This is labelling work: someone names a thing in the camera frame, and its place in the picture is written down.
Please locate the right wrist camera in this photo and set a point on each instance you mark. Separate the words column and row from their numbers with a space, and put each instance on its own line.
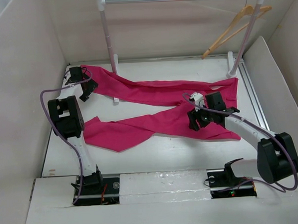
column 197, row 98

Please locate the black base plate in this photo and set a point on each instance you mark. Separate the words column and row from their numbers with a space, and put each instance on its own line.
column 221, row 186
column 108, row 194

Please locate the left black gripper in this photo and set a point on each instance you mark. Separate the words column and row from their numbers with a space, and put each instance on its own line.
column 91, row 86

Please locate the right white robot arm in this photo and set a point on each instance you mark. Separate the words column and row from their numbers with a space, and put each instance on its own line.
column 276, row 159

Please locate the white clothes rack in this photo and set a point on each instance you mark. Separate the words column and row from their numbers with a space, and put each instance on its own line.
column 233, row 64

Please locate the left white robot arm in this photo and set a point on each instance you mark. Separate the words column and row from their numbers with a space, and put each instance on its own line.
column 66, row 116

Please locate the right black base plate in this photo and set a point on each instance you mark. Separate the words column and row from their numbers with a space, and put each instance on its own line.
column 221, row 186

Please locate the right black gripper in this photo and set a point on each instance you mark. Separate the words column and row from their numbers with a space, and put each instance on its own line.
column 193, row 115

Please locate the white foam block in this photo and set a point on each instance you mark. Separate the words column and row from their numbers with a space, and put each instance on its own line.
column 167, row 187

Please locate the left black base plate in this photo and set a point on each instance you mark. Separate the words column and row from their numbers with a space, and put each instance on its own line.
column 108, row 194

